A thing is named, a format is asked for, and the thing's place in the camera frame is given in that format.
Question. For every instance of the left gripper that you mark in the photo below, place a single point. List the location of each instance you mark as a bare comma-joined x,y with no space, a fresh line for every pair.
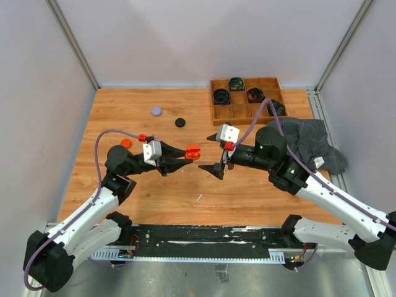
169,164

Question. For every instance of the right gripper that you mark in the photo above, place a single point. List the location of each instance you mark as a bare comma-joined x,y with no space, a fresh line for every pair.
216,169

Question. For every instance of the orange earbud case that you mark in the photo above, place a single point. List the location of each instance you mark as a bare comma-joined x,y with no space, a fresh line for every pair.
192,152
127,143

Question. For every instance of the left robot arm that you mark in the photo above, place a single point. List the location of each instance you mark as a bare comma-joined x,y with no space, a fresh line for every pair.
52,257

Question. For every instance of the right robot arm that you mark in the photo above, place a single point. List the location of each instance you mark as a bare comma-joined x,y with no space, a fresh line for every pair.
366,232

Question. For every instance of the black earbud case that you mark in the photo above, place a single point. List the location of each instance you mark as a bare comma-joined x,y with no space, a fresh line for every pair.
180,122

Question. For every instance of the lilac earbud case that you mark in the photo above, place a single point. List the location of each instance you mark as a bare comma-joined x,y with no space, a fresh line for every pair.
156,111

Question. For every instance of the wooden compartment tray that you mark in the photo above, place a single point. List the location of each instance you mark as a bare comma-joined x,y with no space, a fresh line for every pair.
238,100

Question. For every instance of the grey checked cloth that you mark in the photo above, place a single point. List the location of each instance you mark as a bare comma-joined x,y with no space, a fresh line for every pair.
308,140

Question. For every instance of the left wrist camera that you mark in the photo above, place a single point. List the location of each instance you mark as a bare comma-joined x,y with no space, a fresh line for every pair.
152,152

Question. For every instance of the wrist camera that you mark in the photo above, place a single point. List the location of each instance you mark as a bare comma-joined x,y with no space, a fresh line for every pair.
152,152
227,133

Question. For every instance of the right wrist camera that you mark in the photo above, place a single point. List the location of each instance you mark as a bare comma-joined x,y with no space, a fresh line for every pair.
227,133

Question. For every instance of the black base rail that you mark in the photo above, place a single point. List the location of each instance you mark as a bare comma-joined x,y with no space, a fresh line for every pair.
205,241

